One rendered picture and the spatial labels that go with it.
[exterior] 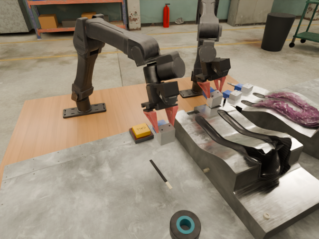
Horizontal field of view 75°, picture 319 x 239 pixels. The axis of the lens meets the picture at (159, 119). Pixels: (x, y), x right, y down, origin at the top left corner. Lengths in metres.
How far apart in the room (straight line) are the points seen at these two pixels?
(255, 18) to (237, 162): 6.26
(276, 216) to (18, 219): 0.70
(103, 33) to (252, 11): 6.09
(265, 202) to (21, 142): 0.89
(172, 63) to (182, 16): 5.81
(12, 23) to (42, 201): 5.58
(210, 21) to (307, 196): 0.63
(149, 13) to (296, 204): 5.77
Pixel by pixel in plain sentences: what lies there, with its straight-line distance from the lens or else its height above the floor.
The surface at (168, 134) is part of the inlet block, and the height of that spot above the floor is 0.95.
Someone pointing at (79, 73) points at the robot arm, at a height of 1.03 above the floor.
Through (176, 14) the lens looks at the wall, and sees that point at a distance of 6.29.
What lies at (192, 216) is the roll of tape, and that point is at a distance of 0.62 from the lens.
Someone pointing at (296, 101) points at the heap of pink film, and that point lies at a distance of 1.05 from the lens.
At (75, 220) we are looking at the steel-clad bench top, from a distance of 0.69.
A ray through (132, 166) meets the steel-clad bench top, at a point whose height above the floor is 0.80.
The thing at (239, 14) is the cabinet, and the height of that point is 0.31.
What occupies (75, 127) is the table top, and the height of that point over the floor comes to 0.80.
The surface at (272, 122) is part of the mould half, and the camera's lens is 0.95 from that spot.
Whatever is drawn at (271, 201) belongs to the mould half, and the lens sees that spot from 0.67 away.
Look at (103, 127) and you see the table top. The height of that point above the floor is 0.80.
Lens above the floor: 1.37
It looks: 37 degrees down
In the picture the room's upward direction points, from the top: straight up
